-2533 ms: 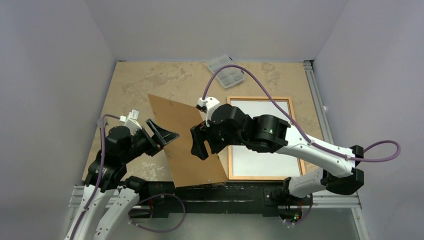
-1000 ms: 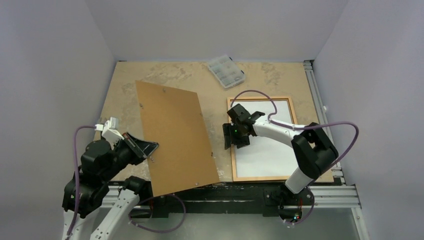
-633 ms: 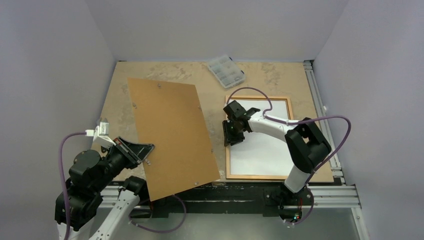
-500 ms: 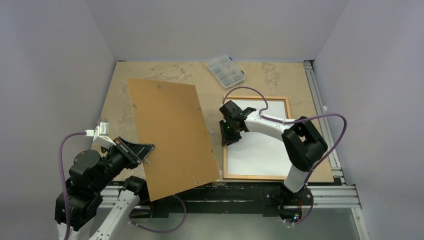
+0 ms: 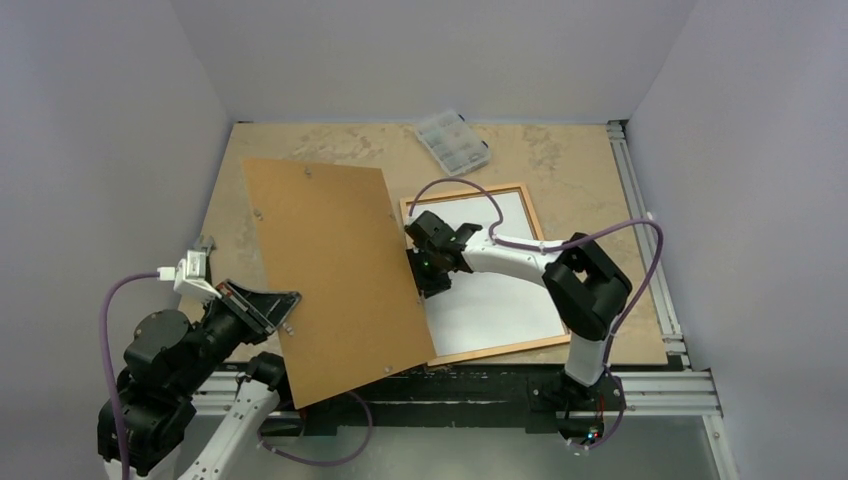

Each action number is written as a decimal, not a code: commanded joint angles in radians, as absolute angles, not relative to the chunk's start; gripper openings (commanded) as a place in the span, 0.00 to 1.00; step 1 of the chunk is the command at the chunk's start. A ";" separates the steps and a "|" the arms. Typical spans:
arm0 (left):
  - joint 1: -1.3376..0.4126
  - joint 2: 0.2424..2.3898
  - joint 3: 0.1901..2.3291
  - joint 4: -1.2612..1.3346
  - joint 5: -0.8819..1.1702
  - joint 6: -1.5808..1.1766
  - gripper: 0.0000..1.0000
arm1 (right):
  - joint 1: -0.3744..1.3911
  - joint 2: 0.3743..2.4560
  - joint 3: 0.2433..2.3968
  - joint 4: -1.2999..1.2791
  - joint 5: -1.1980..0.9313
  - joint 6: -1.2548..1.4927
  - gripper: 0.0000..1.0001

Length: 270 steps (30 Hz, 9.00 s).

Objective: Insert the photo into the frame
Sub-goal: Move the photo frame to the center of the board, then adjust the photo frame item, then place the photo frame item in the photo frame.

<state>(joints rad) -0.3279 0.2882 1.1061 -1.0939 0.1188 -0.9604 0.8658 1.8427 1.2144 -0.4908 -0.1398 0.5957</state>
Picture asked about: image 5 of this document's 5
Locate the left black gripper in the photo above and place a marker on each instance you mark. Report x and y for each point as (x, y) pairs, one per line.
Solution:
(262, 309)

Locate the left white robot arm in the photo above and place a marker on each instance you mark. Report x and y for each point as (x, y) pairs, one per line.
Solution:
(141, 427)

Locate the brown frame backing board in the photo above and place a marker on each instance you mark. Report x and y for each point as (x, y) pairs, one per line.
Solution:
(329, 232)

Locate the aluminium rail frame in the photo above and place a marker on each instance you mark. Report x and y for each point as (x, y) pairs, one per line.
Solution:
(576, 176)

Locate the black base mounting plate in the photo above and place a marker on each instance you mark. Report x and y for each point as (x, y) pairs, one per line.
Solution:
(537, 398)

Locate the clear plastic organizer box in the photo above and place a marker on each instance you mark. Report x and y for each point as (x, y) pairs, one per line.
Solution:
(455, 146)

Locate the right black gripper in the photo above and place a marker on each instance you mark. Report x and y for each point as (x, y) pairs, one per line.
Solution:
(429, 266)

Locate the wooden picture frame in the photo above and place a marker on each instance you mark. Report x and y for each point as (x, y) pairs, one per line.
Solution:
(503, 351)

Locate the landscape photo print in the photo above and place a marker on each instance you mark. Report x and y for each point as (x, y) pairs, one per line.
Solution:
(490, 291)

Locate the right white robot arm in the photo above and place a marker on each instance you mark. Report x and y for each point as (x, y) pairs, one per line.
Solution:
(589, 291)

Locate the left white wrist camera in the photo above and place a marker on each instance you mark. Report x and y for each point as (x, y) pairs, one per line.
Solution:
(189, 277)

